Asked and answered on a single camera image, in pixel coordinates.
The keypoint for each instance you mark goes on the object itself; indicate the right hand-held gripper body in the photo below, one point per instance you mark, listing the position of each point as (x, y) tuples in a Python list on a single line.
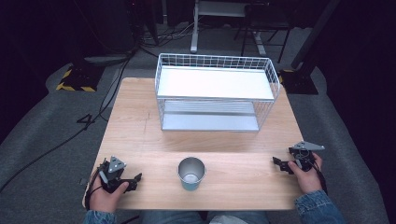
[(303, 157)]

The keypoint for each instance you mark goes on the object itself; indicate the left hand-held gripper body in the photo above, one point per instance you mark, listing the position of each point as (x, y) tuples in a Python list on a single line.
[(112, 179)]

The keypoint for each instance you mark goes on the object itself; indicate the silver metal cup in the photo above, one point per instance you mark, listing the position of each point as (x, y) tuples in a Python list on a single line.
[(191, 169)]

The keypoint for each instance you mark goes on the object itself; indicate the person's left hand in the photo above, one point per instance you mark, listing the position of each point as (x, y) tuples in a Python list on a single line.
[(104, 200)]

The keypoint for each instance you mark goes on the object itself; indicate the person's right hand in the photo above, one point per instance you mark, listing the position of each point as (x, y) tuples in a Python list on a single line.
[(309, 180)]

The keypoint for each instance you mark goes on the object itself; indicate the black yellow striped base plate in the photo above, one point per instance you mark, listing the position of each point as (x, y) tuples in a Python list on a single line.
[(299, 82), (79, 77)]

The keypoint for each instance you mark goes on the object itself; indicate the dark slanted metal post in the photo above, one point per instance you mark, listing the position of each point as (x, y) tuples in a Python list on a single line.
[(314, 34)]

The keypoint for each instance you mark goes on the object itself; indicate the black metal chair frame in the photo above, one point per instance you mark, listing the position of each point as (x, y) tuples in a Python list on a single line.
[(264, 25)]

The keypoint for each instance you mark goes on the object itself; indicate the white metal desk frame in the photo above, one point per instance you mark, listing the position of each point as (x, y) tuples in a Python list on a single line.
[(218, 9)]

